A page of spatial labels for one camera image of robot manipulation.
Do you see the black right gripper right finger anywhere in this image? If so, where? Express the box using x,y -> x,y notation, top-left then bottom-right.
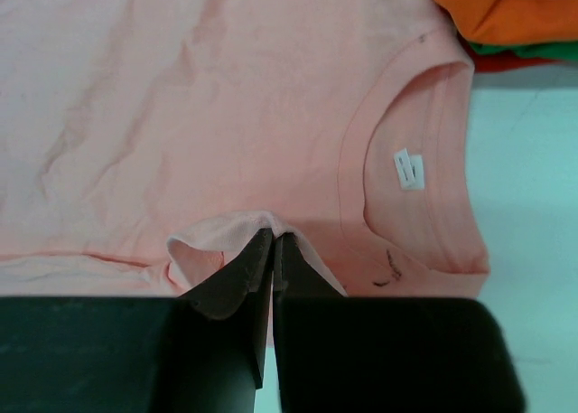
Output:
273,234 -> 527,413

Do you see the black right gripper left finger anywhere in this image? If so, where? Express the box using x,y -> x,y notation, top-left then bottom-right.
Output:
1,229 -> 274,412

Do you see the salmon pink t-shirt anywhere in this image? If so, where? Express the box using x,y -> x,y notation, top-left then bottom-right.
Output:
1,0 -> 489,296

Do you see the red folded t-shirt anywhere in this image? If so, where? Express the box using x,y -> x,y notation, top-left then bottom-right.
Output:
471,53 -> 550,73

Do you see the orange folded t-shirt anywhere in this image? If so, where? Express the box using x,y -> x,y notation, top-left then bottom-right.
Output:
434,0 -> 577,46

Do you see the green folded t-shirt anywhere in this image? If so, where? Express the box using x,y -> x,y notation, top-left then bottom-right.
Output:
469,41 -> 577,61

